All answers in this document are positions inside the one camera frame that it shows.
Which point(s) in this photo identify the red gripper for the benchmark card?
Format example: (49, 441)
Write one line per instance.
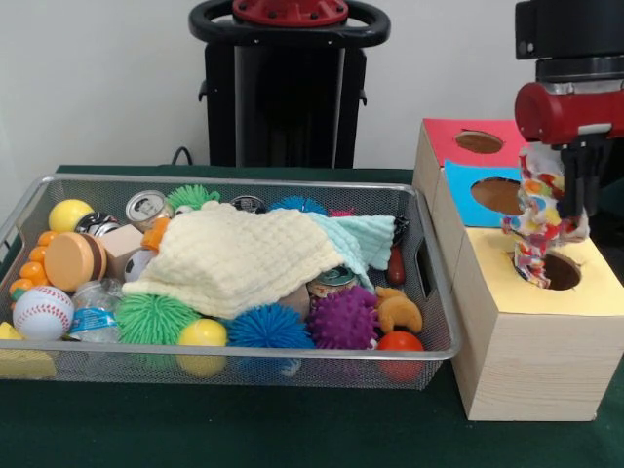
(556, 114)

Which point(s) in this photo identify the colourful patterned cloth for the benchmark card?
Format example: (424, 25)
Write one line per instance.
(536, 214)

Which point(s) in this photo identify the cream waffle cloth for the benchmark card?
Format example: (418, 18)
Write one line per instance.
(234, 253)

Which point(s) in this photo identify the wooden box with three holes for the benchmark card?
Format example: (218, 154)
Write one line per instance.
(536, 365)

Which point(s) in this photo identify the silver mesh bin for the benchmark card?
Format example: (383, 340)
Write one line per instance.
(122, 370)

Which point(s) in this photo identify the green cloth side table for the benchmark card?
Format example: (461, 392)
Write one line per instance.
(612, 205)

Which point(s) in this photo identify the light blue waffle cloth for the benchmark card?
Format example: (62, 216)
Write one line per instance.
(365, 239)

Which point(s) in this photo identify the brown plush croissant toy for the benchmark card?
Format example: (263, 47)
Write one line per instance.
(402, 314)

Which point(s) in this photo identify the orange ball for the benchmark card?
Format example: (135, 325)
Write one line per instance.
(400, 342)

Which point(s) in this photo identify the purple spiky monster ball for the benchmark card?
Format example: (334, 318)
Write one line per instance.
(341, 319)

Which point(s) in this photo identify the blue spiky rubber ball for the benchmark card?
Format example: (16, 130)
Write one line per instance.
(268, 326)

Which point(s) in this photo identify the yellow ball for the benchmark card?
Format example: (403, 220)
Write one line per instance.
(202, 334)

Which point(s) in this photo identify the dark green table cloth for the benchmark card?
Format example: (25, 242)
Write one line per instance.
(244, 429)

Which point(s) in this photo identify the green spiky rubber ball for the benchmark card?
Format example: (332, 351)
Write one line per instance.
(151, 317)

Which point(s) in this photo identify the plain wooden cube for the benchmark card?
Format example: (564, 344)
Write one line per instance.
(117, 244)

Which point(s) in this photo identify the round wooden burger toy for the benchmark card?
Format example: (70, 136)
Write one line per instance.
(73, 261)

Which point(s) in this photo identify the white baseball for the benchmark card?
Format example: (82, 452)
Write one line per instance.
(43, 312)

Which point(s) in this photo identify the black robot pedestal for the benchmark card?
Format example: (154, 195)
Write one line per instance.
(287, 107)

